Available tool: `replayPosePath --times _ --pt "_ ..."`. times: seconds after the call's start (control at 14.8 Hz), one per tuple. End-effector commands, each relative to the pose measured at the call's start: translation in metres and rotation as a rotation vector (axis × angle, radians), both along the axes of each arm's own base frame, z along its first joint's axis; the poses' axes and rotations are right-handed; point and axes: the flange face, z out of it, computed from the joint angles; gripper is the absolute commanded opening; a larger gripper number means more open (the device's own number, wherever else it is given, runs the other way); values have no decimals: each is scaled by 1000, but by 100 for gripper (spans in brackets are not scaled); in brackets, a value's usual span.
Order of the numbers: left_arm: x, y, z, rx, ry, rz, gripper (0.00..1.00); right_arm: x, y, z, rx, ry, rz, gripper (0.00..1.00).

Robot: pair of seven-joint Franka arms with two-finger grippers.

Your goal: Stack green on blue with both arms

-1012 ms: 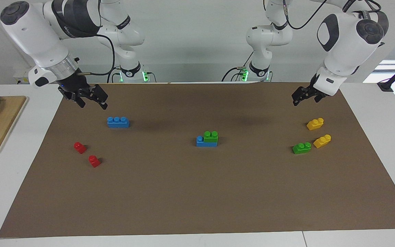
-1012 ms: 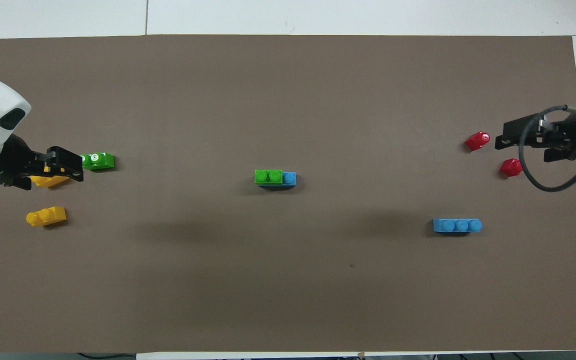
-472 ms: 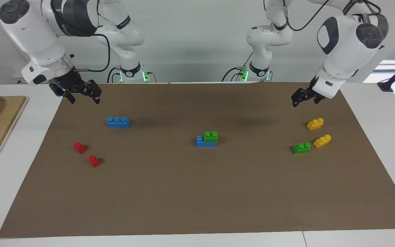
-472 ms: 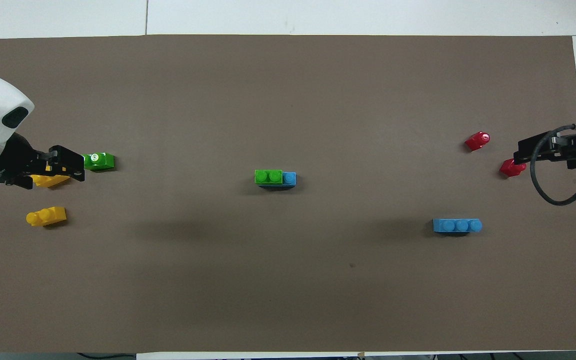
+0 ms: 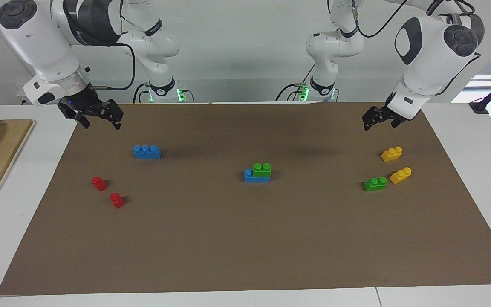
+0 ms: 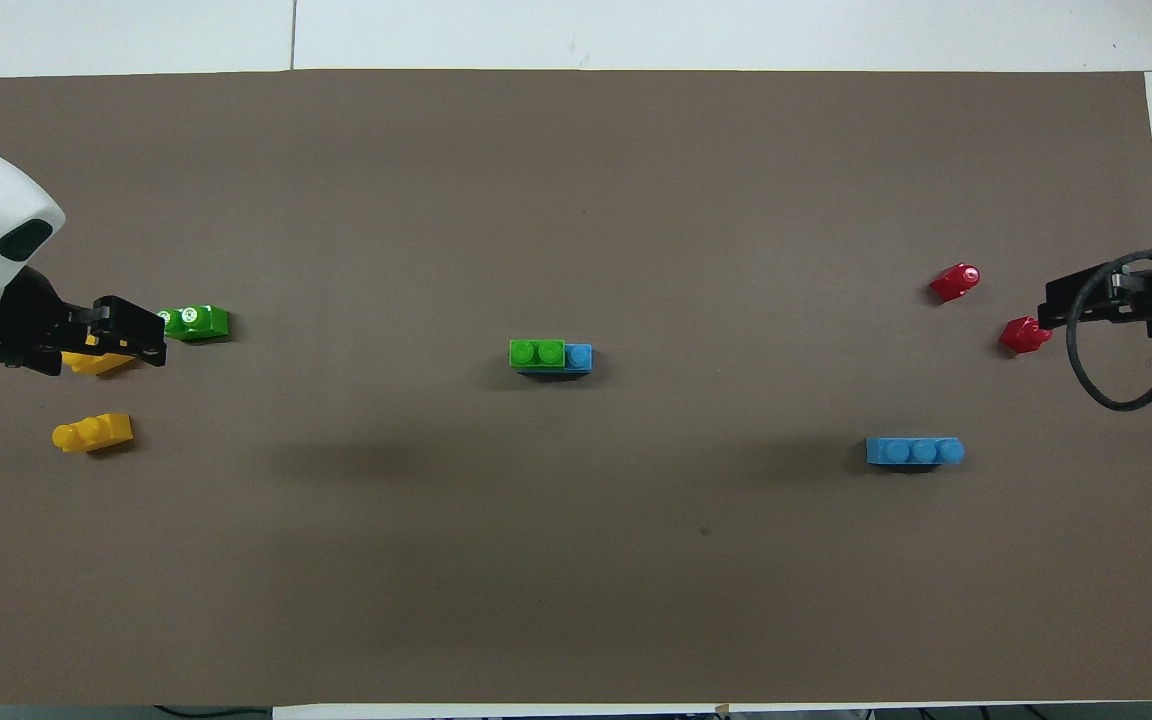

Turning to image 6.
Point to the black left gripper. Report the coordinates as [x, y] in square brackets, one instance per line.
[26, 330]

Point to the plain green two-stud brick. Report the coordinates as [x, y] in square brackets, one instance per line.
[536, 354]

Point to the blue three-stud brick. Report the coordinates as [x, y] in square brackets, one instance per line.
[579, 357]
[914, 452]

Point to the yellow two-stud brick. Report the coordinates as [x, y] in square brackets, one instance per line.
[96, 364]
[94, 433]

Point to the green brick with white-marked studs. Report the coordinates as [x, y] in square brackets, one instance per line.
[201, 322]

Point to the red one-stud brick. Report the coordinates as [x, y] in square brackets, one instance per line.
[1019, 338]
[954, 283]

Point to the brown paper table mat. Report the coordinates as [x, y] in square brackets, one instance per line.
[576, 560]

